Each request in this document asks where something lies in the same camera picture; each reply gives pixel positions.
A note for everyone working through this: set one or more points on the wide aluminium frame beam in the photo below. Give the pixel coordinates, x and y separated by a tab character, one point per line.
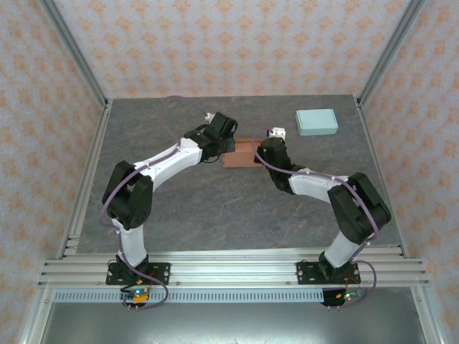
233	272

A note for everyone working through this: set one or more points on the aluminium right side rail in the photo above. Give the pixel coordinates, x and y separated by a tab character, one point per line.
373	150

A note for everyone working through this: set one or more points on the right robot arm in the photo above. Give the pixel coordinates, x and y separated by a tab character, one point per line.
312	184

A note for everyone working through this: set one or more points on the aluminium left corner post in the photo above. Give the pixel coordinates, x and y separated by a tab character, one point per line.
74	50

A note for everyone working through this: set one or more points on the pale teal paper box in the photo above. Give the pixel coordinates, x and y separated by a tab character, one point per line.
317	122

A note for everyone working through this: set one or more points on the salmon pink paper box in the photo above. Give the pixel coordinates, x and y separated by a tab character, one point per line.
242	156

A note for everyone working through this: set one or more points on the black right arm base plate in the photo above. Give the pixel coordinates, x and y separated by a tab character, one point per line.
305	274

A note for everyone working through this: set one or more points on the aluminium rail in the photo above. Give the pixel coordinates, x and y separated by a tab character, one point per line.
373	150
92	168

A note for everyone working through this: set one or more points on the aluminium corner post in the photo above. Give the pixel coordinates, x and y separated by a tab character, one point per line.
391	50
74	50

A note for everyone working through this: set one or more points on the narrow aluminium table edge beam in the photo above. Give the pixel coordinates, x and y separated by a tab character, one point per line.
233	255

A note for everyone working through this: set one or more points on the grey metal shelf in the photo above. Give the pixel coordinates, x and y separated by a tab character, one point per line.
229	322

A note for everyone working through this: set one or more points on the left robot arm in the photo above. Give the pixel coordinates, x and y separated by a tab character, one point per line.
172	157

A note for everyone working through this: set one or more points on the aluminium left side rail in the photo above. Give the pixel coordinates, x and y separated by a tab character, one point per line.
92	168

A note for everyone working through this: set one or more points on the aluminium right corner post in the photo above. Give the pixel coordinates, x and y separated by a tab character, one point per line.
391	50

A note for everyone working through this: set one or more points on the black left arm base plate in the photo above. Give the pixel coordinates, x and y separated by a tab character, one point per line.
161	274

